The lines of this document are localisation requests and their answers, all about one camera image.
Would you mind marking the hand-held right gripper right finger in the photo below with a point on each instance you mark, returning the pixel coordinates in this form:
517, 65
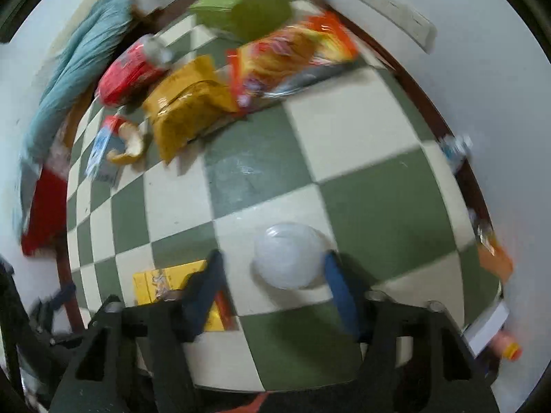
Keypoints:
341, 299

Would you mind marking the red soda can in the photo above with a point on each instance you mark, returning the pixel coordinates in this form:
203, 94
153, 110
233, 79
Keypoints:
129, 75

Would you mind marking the small blue white carton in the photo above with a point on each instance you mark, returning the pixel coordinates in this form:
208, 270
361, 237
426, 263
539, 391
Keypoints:
101, 152

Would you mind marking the red bed sheet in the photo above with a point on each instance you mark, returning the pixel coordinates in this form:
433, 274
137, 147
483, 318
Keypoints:
43, 215

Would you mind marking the orange snack bag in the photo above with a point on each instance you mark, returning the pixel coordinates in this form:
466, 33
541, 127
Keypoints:
288, 62

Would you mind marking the small orange packet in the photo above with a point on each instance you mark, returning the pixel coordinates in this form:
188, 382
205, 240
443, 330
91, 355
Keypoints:
495, 254

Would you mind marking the flat yellow packet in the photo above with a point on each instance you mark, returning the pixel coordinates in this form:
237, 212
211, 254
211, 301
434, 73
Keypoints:
163, 284

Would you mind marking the white box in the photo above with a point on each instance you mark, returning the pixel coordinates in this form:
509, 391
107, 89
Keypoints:
486, 327

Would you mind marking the clear plastic bottle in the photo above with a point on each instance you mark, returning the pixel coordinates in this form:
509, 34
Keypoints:
456, 148

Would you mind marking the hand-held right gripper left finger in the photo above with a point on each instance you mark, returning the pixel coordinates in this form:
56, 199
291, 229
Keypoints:
205, 292

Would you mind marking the orange peel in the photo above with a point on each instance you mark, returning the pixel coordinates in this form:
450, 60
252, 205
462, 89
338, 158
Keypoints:
131, 142

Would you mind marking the orange capped bottle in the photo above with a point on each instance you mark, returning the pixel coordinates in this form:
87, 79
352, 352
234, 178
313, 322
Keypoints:
510, 347

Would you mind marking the green cardboard box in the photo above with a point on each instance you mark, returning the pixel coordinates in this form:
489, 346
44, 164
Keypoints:
247, 8

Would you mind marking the light blue blanket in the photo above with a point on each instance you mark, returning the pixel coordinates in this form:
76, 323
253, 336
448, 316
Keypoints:
73, 77

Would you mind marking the green checkered tablecloth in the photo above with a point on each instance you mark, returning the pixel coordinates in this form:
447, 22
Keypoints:
366, 206

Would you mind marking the yellow snack bag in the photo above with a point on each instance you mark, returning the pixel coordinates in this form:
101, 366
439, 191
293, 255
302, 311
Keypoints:
187, 105

